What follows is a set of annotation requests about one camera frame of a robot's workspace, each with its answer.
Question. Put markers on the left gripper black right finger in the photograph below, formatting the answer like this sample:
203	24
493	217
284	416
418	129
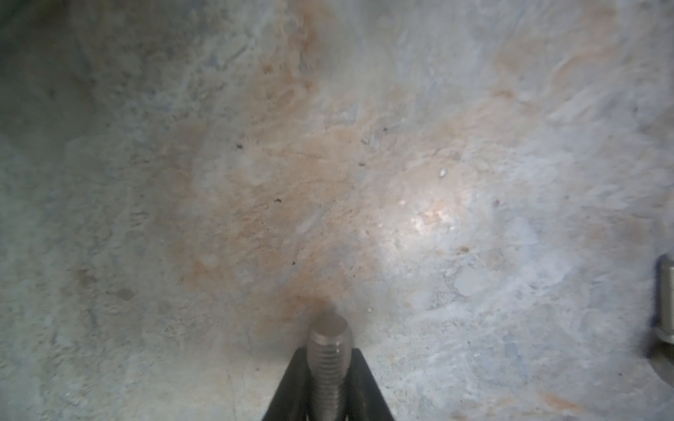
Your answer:
365	401

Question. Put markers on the silver hex bolt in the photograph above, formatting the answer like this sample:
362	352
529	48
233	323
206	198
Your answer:
329	353
664	298

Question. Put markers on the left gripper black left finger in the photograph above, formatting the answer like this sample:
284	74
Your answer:
291	399

